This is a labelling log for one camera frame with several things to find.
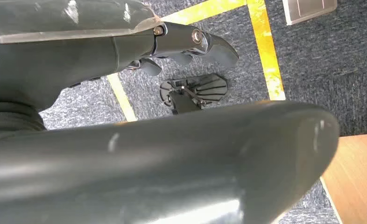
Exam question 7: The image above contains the ribbed grey left arm sleeve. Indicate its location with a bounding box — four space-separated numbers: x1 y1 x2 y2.
0 102 46 138

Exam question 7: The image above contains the black robot foot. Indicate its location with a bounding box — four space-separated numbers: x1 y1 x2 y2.
159 73 229 115

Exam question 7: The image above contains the metal floor plate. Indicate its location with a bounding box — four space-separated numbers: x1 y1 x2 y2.
282 0 339 26

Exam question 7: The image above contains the pale yellow floor tape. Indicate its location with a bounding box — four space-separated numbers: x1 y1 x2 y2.
106 73 138 123

